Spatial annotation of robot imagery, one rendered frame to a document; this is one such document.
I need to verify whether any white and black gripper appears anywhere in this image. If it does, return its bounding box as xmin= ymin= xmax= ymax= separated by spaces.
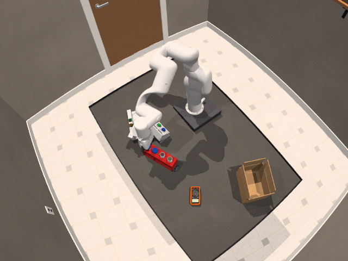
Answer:
xmin=139 ymin=129 xmax=154 ymax=152

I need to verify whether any red tube rack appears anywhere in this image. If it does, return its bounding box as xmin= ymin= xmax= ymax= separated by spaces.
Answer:
xmin=143 ymin=145 xmax=177 ymax=171

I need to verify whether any brown cardboard box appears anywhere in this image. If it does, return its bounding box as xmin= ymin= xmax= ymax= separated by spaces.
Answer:
xmin=236 ymin=158 xmax=276 ymax=204

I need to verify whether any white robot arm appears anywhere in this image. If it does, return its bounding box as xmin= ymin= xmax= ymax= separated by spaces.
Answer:
xmin=128 ymin=41 xmax=212 ymax=142

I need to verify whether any black pocket multimeter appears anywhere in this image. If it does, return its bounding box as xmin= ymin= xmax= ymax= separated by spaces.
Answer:
xmin=190 ymin=187 xmax=200 ymax=205

